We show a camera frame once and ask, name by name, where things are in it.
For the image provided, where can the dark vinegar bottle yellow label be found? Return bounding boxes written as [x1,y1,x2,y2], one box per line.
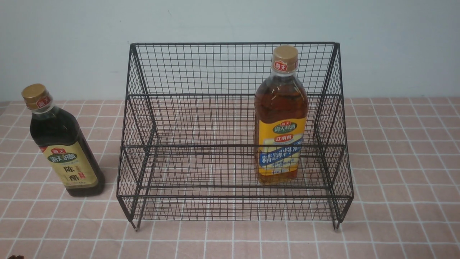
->
[21,83,105,197]

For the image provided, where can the amber cooking wine bottle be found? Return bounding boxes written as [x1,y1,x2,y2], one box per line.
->
[254,45,309,184]

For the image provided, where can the pink checkered tablecloth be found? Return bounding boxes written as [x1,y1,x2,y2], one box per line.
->
[1,98,459,259]

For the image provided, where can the black wire mesh shelf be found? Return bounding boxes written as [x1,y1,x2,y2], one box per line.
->
[116,42,354,230]

